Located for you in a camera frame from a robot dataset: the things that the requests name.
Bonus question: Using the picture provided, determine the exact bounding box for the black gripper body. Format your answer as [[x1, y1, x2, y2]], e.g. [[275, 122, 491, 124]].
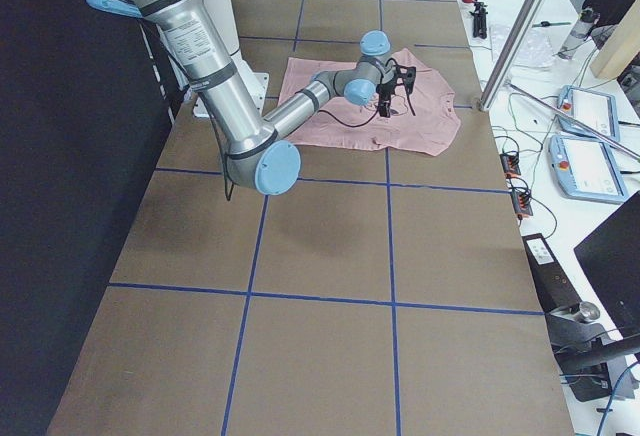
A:
[[377, 73, 395, 106]]

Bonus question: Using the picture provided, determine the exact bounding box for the pink Snoopy t-shirt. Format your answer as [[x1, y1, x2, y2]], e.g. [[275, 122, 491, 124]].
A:
[[288, 48, 461, 156]]

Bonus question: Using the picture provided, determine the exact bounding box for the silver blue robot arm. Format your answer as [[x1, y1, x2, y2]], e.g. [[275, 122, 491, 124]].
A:
[[86, 0, 398, 195]]

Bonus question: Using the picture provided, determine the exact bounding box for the black tripod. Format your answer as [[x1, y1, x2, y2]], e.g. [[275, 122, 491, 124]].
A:
[[470, 0, 488, 39]]

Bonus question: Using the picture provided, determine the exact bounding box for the orange connector block far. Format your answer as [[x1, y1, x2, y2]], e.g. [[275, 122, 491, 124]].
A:
[[499, 151, 521, 179]]

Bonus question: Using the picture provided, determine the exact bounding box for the orange connector block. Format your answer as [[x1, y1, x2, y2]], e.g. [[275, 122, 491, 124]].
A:
[[510, 187, 533, 220], [499, 151, 521, 179]]

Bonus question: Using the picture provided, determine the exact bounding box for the orange connector block near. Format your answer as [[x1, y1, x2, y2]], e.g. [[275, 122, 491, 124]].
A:
[[510, 187, 533, 220]]

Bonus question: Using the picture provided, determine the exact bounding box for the near teach pendant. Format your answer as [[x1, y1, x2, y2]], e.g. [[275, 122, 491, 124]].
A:
[[548, 135, 629, 204]]

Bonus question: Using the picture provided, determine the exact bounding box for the teach pendant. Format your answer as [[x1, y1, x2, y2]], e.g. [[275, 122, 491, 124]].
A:
[[557, 85, 620, 141], [548, 135, 629, 204]]

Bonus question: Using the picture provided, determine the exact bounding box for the clear spray bottle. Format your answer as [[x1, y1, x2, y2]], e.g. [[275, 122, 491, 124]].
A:
[[557, 7, 600, 60]]

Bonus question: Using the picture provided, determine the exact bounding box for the far teach pendant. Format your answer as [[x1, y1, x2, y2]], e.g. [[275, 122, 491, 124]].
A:
[[557, 85, 620, 141]]

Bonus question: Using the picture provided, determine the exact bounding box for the wooden beam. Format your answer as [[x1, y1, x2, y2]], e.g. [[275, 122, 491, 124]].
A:
[[590, 0, 639, 79]]

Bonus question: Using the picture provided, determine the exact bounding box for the black box with label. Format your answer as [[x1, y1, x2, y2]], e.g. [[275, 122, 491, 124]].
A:
[[522, 233, 582, 313]]

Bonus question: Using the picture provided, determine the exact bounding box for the black monitor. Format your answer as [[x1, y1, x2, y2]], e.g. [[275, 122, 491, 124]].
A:
[[574, 194, 640, 336]]

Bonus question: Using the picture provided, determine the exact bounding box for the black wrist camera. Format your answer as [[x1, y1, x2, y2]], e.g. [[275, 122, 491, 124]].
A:
[[394, 65, 417, 92]]

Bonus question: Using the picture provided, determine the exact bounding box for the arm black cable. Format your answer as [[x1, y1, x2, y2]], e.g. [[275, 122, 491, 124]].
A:
[[317, 58, 419, 130]]

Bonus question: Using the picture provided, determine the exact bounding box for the aluminium frame post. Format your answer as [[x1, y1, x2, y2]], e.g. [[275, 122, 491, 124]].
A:
[[479, 0, 545, 112]]

